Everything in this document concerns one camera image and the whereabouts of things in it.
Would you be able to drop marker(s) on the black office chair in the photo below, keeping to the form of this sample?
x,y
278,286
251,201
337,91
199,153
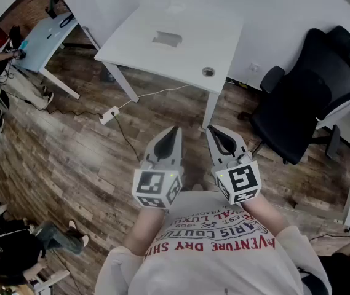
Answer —
x,y
294,109

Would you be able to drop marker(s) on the person's white printed shirt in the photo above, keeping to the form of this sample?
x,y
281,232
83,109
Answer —
x,y
211,266

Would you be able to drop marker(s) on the white wall socket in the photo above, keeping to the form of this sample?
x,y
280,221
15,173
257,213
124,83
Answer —
x,y
254,67

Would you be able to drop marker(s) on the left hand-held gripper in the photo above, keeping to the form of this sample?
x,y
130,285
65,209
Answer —
x,y
157,184

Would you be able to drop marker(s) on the white power strip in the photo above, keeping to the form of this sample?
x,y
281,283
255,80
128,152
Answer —
x,y
109,115

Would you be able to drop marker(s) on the person's right forearm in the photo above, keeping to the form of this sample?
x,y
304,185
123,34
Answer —
x,y
264,214

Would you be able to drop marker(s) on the person's left forearm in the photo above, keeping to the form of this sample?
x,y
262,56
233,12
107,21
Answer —
x,y
144,229

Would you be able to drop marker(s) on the light blue table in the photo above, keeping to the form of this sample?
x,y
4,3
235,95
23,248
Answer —
x,y
44,41

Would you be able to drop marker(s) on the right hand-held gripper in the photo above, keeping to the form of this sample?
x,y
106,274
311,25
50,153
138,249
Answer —
x,y
239,181

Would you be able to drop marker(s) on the grey item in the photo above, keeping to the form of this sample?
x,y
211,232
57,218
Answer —
x,y
167,38

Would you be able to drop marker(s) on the white table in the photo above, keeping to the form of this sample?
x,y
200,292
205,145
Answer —
x,y
162,63

